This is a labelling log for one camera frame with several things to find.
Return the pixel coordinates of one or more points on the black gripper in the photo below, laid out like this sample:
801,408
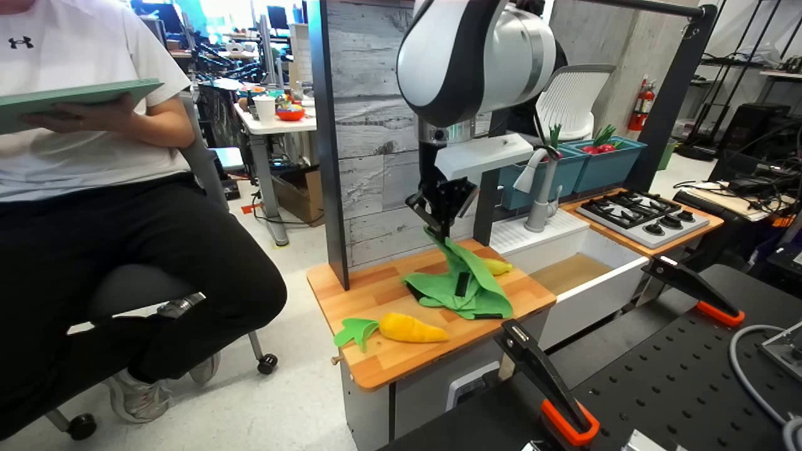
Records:
448,202

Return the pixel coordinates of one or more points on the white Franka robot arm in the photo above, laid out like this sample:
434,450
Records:
467,58

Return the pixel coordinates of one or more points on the wooden toy kitchen counter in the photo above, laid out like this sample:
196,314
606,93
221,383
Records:
377,291

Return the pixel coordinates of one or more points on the small yellow plush toy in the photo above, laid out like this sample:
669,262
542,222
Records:
499,267

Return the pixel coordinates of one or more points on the grey toy faucet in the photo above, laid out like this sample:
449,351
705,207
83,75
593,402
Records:
545,202

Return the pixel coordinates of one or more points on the yellow plush toy carrot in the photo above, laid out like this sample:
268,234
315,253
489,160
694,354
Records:
409,328

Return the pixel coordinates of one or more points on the grey stone pattern backsplash panel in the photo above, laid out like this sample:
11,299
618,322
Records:
377,125

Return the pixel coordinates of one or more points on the cardboard box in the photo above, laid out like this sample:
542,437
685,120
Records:
303,197

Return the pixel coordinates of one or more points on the white toy kitchen sink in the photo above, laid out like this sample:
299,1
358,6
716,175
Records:
577,314

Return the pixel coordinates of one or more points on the white plastic panel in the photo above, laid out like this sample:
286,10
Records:
577,95

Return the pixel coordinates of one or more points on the red bowl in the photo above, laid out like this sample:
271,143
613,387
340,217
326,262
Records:
291,114

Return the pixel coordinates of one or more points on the grey toy stove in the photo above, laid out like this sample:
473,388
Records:
642,222

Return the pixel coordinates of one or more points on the white work table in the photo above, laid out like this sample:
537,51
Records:
271,125

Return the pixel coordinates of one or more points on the white cup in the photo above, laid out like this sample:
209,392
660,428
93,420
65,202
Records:
265,108

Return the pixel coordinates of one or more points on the red fire extinguisher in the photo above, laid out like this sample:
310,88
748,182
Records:
642,104

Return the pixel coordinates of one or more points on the grey office chair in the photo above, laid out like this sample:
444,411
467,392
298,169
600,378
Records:
135,289

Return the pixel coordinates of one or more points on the grey device box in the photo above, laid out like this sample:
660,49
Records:
786,351

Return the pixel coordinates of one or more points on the person in white shirt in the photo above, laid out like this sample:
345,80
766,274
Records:
83,165

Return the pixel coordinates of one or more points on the green tablet board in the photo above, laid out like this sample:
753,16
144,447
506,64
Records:
77,95

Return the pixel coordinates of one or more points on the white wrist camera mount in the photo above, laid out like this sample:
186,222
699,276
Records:
486,154

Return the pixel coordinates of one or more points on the black metal frame post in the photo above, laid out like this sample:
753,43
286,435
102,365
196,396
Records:
680,91
329,165

